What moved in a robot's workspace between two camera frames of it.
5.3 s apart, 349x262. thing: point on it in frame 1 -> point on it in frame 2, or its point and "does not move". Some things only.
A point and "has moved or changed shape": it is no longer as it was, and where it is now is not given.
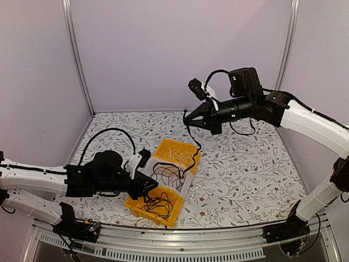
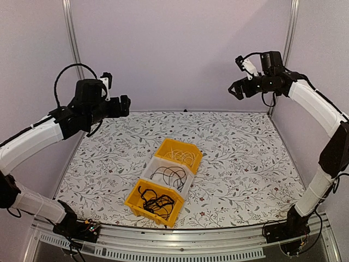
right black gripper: [211, 122] -> [236, 84]
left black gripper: [140, 184] -> [116, 112]
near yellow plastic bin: [160, 204] does not move
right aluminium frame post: [289, 44] does not move
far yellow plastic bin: [179, 152] does not move
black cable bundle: [161, 206] has moved or changed shape
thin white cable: [181, 156] does not move
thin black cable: [167, 173] does not move
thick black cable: [190, 132] has moved or changed shape
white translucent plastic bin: [169, 174] does not move
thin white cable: [186, 156] does not move
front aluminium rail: [182, 244] does not move
